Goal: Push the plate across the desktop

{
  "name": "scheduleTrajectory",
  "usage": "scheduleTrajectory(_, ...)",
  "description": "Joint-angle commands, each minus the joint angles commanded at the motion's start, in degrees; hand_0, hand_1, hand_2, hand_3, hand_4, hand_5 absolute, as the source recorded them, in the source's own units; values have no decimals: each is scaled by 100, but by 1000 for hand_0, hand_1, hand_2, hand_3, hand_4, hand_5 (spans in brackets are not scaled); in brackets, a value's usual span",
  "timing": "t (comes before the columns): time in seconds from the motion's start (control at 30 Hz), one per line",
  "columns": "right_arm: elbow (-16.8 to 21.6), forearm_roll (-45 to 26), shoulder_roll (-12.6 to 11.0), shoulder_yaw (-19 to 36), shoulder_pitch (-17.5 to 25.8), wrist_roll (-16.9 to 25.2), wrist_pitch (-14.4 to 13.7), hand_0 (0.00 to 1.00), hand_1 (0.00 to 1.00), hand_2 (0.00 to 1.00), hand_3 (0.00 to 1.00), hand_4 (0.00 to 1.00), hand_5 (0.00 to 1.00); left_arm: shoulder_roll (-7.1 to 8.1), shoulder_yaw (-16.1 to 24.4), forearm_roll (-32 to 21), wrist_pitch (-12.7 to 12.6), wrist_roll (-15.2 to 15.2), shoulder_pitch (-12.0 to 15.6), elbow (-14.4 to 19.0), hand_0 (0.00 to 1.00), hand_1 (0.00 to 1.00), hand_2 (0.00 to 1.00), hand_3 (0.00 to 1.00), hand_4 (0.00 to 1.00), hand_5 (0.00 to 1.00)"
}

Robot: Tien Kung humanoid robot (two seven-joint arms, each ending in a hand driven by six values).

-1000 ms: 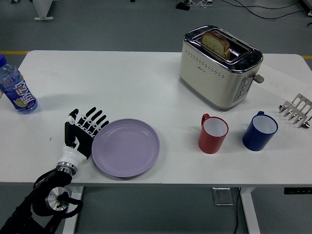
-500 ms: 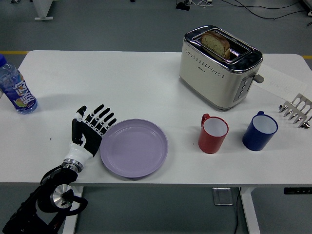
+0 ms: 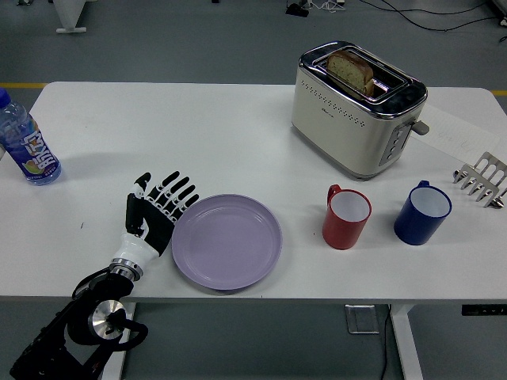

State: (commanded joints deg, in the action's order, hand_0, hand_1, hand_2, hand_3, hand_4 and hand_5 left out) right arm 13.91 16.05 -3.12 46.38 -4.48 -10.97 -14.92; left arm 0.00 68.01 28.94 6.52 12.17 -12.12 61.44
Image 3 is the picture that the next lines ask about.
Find white furniture foot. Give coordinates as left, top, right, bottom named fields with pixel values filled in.
left=53, top=0, right=88, bottom=35

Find brown bread slice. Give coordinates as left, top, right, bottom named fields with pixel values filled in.
left=326, top=49, right=375, bottom=98

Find cream chrome toaster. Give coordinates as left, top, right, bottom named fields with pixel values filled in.
left=291, top=40, right=431, bottom=182

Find long black floor cable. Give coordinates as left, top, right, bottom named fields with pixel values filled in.
left=362, top=0, right=507, bottom=32

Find purple round plate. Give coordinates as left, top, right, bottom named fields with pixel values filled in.
left=170, top=193, right=284, bottom=292

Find black power adapter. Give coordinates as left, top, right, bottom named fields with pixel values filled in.
left=284, top=2, right=310, bottom=18

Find white floor cables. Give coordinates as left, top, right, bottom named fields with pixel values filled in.
left=307, top=0, right=346, bottom=12

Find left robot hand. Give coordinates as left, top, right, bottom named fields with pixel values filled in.
left=113, top=170, right=200, bottom=268

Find black table power cable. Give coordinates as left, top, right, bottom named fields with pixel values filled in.
left=378, top=303, right=394, bottom=380

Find white paper sheet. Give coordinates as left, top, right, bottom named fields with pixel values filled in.
left=411, top=103, right=501, bottom=163

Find red mug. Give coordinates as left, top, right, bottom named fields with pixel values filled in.
left=322, top=184, right=373, bottom=251

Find black table control panel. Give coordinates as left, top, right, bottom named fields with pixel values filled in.
left=461, top=304, right=507, bottom=317

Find clear plastic holder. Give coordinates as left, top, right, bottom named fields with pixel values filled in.
left=344, top=303, right=380, bottom=336

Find metal spoon rack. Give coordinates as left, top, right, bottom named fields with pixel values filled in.
left=452, top=151, right=507, bottom=208

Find blue drink bottle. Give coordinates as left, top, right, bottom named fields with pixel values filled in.
left=0, top=87, right=63, bottom=186

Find blue mug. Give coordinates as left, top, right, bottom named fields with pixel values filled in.
left=393, top=180, right=453, bottom=245

